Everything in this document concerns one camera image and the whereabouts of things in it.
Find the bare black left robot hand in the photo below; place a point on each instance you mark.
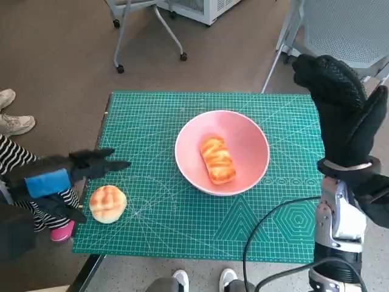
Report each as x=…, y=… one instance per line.
x=48, y=182

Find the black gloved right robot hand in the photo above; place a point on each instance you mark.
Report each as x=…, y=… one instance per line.
x=340, y=121

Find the round bun toy bread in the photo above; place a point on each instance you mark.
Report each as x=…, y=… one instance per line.
x=108, y=203

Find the striped loaf toy bread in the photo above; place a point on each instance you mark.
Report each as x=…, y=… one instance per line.
x=217, y=161

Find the pink bowl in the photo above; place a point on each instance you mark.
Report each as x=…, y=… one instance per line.
x=188, y=146

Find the person's foot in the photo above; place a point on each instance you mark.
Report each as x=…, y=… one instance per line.
x=15, y=124
x=6, y=98
x=228, y=278
x=181, y=280
x=62, y=234

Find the grey mesh chair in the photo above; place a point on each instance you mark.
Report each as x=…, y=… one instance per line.
x=340, y=30

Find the green cutting mat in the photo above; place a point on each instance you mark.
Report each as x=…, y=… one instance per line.
x=152, y=127

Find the white appliance cabinet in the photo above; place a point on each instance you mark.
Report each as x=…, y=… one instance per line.
x=209, y=12

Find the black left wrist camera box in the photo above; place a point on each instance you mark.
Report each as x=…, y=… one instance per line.
x=15, y=231

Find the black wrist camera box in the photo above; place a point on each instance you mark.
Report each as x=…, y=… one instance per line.
x=375, y=200
x=15, y=231

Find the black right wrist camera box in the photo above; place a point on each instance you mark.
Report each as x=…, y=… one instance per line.
x=375, y=200

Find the grey chair frame with casters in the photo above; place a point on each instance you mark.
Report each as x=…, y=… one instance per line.
x=121, y=68

